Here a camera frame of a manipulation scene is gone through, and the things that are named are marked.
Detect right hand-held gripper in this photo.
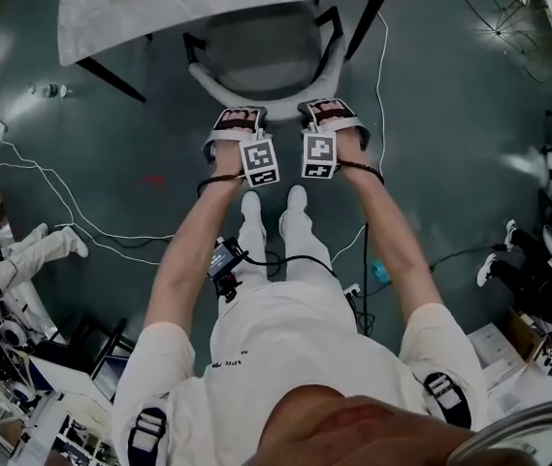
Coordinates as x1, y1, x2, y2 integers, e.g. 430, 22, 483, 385
298, 97, 372, 181

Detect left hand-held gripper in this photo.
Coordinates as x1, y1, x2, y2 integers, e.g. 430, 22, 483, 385
202, 106, 280, 187

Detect grey chair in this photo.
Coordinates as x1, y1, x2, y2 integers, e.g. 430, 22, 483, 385
182, 1, 345, 123

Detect person's right forearm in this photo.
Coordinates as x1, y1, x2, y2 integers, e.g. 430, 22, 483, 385
336, 131, 444, 324

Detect person's left forearm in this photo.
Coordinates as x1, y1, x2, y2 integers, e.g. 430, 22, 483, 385
144, 141, 245, 329

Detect person's left hand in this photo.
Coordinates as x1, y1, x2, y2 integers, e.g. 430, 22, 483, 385
221, 109, 258, 128

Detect person's right hand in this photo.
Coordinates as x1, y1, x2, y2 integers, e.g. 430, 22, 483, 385
310, 97, 354, 120

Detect person's left white shoe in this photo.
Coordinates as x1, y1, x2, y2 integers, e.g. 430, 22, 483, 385
240, 190, 263, 219

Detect person's white shoe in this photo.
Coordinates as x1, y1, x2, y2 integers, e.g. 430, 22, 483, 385
286, 183, 309, 214
240, 190, 263, 219

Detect person's right white shoe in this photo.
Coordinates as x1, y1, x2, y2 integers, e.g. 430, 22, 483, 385
286, 183, 309, 214

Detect person's white trousers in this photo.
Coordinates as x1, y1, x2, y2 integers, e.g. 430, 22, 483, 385
229, 206, 342, 305

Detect person's white shirt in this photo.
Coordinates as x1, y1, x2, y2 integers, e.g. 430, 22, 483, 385
110, 279, 490, 466

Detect clear plastic water bottle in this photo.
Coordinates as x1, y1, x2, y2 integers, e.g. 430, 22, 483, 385
28, 82, 70, 99

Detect person's chin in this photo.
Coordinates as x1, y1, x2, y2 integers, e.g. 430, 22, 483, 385
259, 384, 538, 466

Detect white desk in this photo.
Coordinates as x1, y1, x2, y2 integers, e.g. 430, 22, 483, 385
27, 354, 116, 466

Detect black braided wrist cord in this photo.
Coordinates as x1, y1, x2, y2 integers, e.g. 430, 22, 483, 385
337, 158, 386, 186
196, 173, 247, 199

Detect white cable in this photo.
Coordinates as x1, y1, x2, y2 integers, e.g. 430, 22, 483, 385
0, 123, 176, 240
328, 10, 391, 266
54, 220, 163, 266

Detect black device cable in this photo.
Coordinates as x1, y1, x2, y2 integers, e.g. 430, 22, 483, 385
243, 251, 339, 282

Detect black recorder box with screen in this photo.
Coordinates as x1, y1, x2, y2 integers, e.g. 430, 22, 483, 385
206, 236, 250, 306

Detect dark shoulder strap with buckle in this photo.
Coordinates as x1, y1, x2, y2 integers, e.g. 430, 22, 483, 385
126, 407, 168, 466
422, 370, 473, 432

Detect grey head mount rim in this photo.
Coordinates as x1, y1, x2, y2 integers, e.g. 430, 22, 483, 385
447, 398, 552, 466

